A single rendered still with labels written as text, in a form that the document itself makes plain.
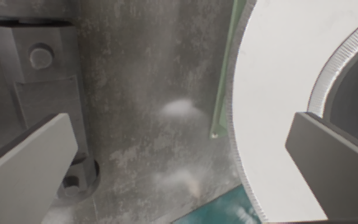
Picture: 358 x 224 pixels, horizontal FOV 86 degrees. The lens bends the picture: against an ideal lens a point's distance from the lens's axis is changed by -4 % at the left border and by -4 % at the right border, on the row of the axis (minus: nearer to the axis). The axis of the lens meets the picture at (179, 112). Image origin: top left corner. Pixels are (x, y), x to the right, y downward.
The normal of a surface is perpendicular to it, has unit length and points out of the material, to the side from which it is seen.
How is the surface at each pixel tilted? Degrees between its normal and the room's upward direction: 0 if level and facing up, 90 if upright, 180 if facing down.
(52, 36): 0
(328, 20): 90
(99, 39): 0
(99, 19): 0
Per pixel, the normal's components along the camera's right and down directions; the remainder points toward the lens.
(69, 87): 0.54, 0.43
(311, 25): -0.84, 0.18
